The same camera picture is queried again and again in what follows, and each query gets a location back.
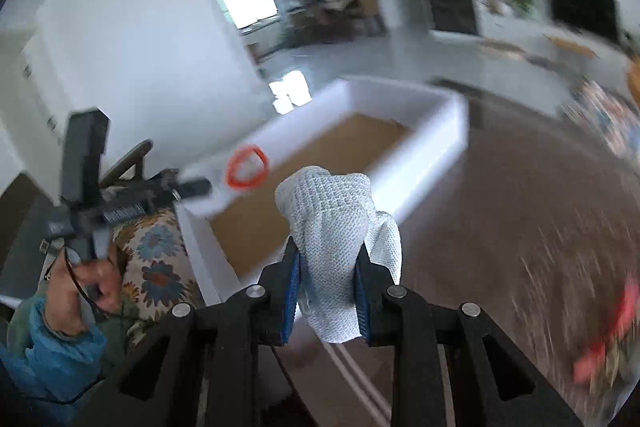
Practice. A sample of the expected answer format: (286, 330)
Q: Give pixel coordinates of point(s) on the black television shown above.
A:
(597, 17)

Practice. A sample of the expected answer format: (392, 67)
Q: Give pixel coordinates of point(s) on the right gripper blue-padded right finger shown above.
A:
(377, 318)

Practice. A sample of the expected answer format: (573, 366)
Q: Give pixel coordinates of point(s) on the white knitted cloth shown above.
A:
(331, 217)

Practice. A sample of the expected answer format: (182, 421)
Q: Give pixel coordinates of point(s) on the left hand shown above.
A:
(62, 310)

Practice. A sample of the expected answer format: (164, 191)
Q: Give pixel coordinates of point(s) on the blue sleeve left forearm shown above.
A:
(51, 371)

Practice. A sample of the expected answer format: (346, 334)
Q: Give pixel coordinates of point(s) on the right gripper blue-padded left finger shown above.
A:
(276, 312)

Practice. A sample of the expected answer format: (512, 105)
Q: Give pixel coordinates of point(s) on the dark wooden chair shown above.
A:
(129, 168)

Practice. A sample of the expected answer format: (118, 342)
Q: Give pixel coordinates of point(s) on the floral cushion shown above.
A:
(157, 270)

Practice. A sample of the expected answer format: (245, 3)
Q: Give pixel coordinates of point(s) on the white storage box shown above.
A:
(403, 136)

